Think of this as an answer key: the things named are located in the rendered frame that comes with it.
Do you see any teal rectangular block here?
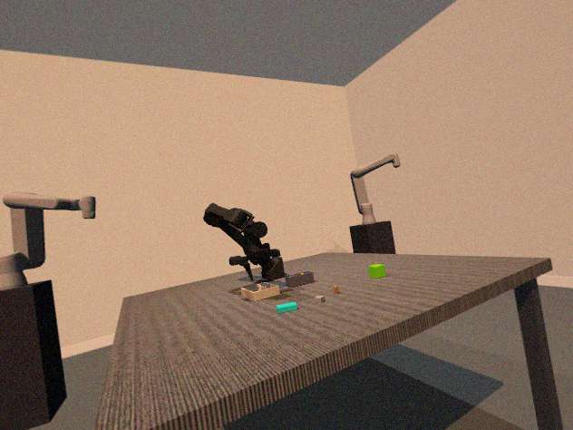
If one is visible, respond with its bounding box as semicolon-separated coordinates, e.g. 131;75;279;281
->
277;302;297;313

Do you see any small green cube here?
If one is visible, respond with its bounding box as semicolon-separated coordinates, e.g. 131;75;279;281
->
368;264;386;279

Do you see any tan rectangular tray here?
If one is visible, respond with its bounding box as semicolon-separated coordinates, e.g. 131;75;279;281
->
241;282;280;301

